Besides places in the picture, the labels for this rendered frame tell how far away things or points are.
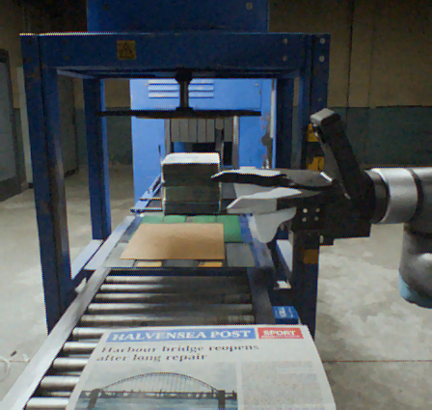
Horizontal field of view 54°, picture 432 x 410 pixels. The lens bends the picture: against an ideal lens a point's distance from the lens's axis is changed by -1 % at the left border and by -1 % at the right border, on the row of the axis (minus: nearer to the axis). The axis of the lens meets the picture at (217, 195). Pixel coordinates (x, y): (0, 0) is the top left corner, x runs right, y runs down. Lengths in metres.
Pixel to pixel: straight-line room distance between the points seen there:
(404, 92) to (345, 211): 9.06
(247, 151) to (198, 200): 1.63
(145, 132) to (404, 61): 6.84
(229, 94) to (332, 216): 3.17
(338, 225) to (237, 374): 0.22
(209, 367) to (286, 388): 0.09
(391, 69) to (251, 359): 9.10
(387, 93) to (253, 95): 6.04
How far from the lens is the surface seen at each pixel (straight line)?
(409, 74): 9.66
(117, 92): 9.05
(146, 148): 3.74
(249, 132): 3.69
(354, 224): 0.59
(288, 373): 0.53
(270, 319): 1.14
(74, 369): 1.01
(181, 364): 0.55
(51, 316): 1.65
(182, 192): 2.14
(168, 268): 1.47
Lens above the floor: 1.33
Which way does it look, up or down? 12 degrees down
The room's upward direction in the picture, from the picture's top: straight up
